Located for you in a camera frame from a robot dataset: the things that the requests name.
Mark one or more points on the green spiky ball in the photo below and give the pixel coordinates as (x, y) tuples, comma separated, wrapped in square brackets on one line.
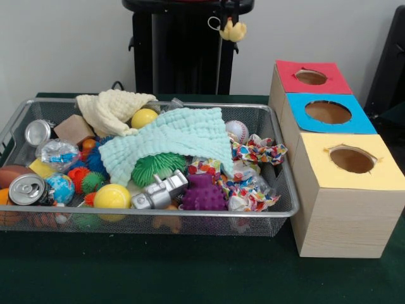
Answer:
[(152, 169)]

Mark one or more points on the wooden box with three holes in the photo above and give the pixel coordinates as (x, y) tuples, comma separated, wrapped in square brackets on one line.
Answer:
[(345, 215)]

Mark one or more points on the blue globe ball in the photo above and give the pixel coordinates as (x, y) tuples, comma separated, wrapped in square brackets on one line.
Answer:
[(61, 187)]

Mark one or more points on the black pedestal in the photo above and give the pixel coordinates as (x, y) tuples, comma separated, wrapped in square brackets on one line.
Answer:
[(186, 50)]

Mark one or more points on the cream waffle cloth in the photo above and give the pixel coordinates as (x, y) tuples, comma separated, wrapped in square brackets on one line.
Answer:
[(110, 109)]

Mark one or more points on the purple spiky ball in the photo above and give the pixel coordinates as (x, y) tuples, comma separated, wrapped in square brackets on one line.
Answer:
[(204, 194)]

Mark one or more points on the shallow clear mesh bin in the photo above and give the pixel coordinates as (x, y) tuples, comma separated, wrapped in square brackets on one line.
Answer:
[(259, 221)]

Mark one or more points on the yellow rubber duck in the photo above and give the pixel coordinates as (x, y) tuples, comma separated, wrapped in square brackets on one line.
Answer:
[(234, 31)]

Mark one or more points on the silver toy camera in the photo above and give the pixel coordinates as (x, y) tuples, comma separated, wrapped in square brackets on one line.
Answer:
[(161, 190)]

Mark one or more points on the yellow ball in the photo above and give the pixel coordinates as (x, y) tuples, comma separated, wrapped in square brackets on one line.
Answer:
[(112, 196)]

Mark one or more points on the dark green tablecloth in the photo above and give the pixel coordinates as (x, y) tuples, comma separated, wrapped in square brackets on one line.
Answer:
[(158, 269)]

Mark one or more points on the silver drink can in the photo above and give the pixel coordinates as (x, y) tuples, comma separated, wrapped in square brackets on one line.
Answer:
[(27, 189)]

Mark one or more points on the colourful confetti print packet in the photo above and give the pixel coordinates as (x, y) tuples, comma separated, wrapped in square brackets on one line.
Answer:
[(253, 152)]

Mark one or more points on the black upright panel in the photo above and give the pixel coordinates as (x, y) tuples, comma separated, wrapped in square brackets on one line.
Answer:
[(389, 57)]

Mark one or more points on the white baseball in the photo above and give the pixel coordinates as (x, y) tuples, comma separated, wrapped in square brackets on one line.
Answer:
[(237, 131)]

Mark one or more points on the mint waffle cloth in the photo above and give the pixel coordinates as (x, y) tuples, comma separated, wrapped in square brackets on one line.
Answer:
[(177, 133)]

